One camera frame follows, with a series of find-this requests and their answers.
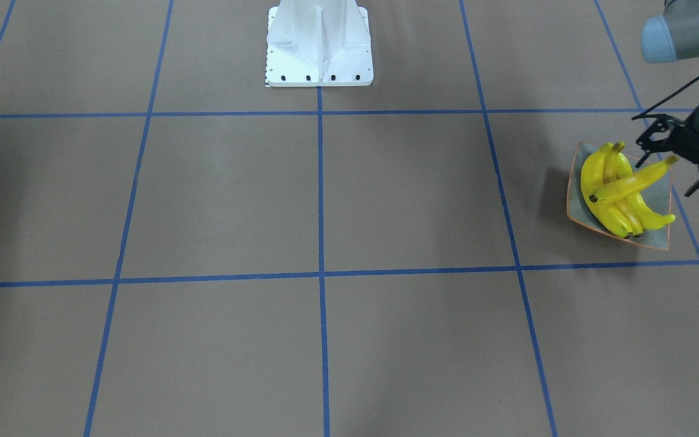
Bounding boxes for yellow banana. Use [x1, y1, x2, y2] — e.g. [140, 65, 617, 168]
[587, 155, 680, 204]
[616, 152, 676, 230]
[603, 141, 643, 238]
[580, 142, 635, 240]

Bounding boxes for white camera pedestal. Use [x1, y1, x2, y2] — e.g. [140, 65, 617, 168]
[265, 1, 374, 87]

